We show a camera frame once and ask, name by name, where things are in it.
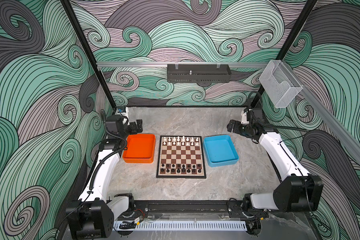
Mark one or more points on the orange plastic tray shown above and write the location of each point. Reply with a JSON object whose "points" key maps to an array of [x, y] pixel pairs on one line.
{"points": [[140, 149]]}

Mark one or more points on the aluminium rail back wall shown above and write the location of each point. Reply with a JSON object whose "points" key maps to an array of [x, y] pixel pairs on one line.
{"points": [[154, 64]]}

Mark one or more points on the brown cream chess board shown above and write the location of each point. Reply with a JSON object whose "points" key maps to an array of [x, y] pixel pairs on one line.
{"points": [[181, 157]]}

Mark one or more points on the white slotted cable duct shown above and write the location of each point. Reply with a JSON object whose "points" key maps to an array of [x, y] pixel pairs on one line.
{"points": [[191, 226]]}

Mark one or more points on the aluminium rail wall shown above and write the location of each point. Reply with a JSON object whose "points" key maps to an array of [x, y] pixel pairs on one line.
{"points": [[154, 64], [322, 100]]}

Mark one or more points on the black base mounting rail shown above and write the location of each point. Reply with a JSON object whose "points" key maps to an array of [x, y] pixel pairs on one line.
{"points": [[188, 206]]}

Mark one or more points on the blue plastic tray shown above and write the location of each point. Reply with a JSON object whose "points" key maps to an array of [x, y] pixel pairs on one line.
{"points": [[220, 151]]}

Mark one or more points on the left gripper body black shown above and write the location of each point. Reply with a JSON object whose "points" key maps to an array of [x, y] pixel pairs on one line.
{"points": [[130, 129]]}

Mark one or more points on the aluminium rail right wall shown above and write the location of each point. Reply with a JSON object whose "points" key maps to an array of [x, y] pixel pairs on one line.
{"points": [[322, 100]]}

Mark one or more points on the clear acrylic wall holder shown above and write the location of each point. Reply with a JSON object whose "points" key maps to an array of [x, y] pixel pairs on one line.
{"points": [[280, 83]]}

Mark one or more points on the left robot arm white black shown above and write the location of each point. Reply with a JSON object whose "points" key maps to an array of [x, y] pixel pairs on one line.
{"points": [[93, 214]]}

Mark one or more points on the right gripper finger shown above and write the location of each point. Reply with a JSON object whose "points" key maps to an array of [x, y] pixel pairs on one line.
{"points": [[230, 128], [232, 123]]}

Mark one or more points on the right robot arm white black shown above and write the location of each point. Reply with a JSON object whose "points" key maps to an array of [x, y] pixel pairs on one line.
{"points": [[299, 190]]}

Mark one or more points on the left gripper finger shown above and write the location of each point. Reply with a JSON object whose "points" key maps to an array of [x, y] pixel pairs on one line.
{"points": [[139, 129], [139, 123]]}

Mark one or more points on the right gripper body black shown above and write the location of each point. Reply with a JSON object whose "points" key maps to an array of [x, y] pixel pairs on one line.
{"points": [[244, 129]]}

